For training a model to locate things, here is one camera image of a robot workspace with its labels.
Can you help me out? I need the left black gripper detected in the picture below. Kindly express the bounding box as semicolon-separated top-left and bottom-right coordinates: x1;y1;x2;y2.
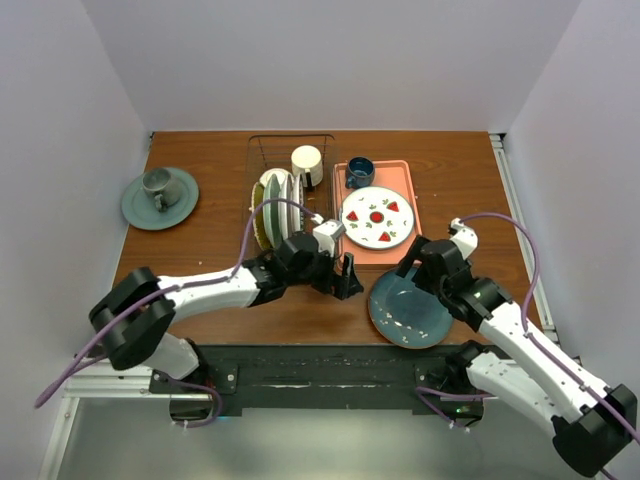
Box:
286;245;362;300

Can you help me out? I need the dark blue glazed plate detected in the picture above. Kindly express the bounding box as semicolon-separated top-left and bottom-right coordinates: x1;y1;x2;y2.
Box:
368;267;454;349

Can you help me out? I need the chinese text plate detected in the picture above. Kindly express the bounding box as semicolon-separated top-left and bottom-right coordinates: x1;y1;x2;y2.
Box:
278;173;293;240

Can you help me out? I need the woven bamboo tray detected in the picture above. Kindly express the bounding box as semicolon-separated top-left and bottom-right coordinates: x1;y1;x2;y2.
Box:
250;182;271;250

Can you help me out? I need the green rim hao shi plate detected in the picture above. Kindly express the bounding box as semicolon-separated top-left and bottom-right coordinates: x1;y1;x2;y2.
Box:
291;175;304;233

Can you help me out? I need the light blue plate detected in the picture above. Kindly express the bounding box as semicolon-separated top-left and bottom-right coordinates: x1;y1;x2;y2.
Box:
263;177;282;248

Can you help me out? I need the white bowl orange rim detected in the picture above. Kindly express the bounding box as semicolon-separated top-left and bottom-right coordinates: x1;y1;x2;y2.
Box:
259;168;291;188

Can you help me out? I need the cream mug black handle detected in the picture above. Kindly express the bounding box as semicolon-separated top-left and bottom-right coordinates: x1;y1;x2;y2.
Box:
290;145;324;189

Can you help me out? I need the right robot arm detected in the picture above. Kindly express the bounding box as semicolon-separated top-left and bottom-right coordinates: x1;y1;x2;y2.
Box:
396;236;639;477

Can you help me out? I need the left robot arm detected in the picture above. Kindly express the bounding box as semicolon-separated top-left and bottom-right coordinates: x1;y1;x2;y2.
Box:
89;232;364;392

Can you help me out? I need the watermelon pattern plate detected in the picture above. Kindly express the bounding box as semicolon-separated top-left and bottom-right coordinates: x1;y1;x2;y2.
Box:
339;186;416;250

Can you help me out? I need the pink plastic tray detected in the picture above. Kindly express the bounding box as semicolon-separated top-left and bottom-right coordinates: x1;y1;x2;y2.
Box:
332;159;427;274

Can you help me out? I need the blue ceramic mug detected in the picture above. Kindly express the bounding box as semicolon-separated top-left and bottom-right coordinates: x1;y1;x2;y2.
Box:
345;157;375;189

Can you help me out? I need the grey ceramic cup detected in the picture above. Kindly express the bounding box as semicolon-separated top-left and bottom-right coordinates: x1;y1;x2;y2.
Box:
142;168;182;212

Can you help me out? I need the dark green plate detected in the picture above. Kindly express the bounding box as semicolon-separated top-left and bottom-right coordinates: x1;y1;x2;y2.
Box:
121;167;199;231

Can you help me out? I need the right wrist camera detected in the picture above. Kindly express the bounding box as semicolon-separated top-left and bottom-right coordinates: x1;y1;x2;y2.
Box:
448;218;478;260

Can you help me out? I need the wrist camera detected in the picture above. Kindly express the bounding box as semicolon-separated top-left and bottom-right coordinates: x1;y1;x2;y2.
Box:
311;214;346;257
448;218;478;260

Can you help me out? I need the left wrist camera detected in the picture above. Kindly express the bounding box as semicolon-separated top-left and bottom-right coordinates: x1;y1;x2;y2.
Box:
311;214;346;257

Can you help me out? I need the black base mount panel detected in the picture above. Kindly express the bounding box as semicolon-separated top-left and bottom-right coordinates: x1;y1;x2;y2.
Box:
64;343;581;419

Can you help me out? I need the black wire dish rack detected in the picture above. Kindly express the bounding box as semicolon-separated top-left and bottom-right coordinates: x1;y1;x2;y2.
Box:
240;132;337;239

